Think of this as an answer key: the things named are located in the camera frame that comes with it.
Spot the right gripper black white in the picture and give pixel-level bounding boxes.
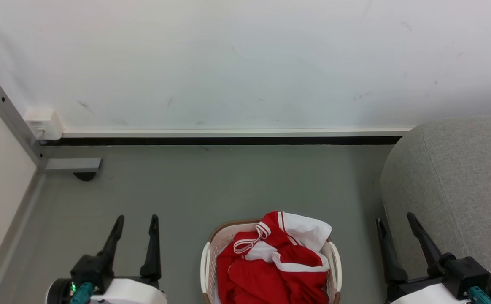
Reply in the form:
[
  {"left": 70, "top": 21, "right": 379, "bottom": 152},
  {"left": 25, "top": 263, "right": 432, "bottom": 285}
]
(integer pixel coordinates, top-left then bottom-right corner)
[{"left": 376, "top": 212, "right": 491, "bottom": 304}]

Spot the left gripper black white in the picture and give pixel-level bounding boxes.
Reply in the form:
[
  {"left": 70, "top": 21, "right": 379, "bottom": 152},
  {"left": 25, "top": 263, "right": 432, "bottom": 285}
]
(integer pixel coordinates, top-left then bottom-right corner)
[{"left": 46, "top": 214, "right": 168, "bottom": 304}]

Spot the red shirt with white trim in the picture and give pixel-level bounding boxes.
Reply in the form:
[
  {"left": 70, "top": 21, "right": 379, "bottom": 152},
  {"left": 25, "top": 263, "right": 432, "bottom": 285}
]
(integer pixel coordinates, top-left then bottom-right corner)
[{"left": 217, "top": 243, "right": 329, "bottom": 304}]

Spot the white plastic laundry basket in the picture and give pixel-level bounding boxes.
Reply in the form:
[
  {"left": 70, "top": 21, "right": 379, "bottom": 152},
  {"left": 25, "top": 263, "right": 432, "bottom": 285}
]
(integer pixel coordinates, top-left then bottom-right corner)
[{"left": 200, "top": 218, "right": 343, "bottom": 304}]

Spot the grey fabric sofa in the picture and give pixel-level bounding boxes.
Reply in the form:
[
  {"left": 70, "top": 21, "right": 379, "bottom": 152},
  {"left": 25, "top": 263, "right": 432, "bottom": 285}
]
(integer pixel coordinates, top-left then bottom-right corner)
[{"left": 380, "top": 116, "right": 491, "bottom": 304}]

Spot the white and black baseboard strip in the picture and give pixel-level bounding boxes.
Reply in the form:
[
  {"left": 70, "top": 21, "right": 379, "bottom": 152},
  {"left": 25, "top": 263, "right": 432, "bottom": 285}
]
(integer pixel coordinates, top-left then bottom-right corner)
[{"left": 43, "top": 128, "right": 413, "bottom": 147}]

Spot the white plastic junction box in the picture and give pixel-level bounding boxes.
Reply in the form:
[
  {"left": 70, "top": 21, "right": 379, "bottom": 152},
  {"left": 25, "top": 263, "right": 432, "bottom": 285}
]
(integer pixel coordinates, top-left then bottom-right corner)
[{"left": 23, "top": 108, "right": 64, "bottom": 140}]

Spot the grey metal frame post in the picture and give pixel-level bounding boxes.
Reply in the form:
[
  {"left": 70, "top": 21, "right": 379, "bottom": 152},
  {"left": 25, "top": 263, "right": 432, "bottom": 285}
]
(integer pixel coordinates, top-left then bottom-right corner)
[{"left": 0, "top": 80, "right": 103, "bottom": 174}]

